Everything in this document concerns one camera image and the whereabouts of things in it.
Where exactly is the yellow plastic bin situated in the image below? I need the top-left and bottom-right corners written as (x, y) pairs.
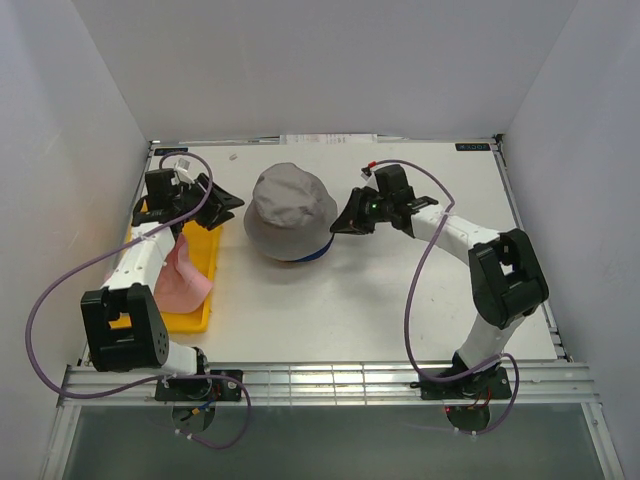
top-left (103, 221), bottom-right (222, 334)

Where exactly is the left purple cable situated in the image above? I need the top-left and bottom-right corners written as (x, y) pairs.
top-left (24, 151), bottom-right (251, 450)

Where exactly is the blue hat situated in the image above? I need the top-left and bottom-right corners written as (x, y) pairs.
top-left (288, 235), bottom-right (335, 263)

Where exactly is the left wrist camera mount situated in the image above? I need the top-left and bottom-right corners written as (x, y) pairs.
top-left (171, 157), bottom-right (195, 185)

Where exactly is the aluminium front rail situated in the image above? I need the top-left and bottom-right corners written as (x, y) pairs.
top-left (63, 361), bottom-right (600, 407)

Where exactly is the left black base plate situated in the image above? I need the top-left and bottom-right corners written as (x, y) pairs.
top-left (154, 370), bottom-right (244, 402)

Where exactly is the blue corner label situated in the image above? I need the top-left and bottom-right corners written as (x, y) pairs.
top-left (153, 147), bottom-right (189, 157)
top-left (455, 142), bottom-right (491, 152)

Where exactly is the white paper strip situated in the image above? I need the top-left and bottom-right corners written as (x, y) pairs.
top-left (279, 133), bottom-right (378, 145)

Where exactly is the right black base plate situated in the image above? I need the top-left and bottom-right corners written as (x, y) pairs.
top-left (409, 364), bottom-right (512, 400)

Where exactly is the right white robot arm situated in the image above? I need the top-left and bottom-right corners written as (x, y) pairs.
top-left (330, 160), bottom-right (549, 397)

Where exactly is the grey hat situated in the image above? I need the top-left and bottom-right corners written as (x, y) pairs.
top-left (243, 162), bottom-right (338, 260)

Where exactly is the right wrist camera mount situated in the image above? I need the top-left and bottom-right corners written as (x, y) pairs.
top-left (361, 161), bottom-right (379, 192)

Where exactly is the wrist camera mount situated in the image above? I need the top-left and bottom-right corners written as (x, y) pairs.
top-left (171, 157), bottom-right (195, 185)
top-left (361, 161), bottom-right (379, 192)

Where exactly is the blue corner label right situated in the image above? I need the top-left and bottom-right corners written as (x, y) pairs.
top-left (455, 142), bottom-right (491, 152)

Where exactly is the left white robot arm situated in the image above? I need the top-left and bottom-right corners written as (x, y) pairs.
top-left (80, 167), bottom-right (244, 400)

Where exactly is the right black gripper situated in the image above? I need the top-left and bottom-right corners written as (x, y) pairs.
top-left (329, 188), bottom-right (392, 236)

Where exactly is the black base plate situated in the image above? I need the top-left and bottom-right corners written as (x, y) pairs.
top-left (409, 364), bottom-right (512, 400)
top-left (154, 370), bottom-right (244, 402)

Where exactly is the blue corner label left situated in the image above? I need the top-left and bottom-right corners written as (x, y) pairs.
top-left (153, 147), bottom-right (189, 157)

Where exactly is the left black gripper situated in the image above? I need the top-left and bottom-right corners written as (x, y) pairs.
top-left (173, 173), bottom-right (244, 232)

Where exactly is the pink hat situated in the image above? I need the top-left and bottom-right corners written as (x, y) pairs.
top-left (103, 233), bottom-right (214, 315)

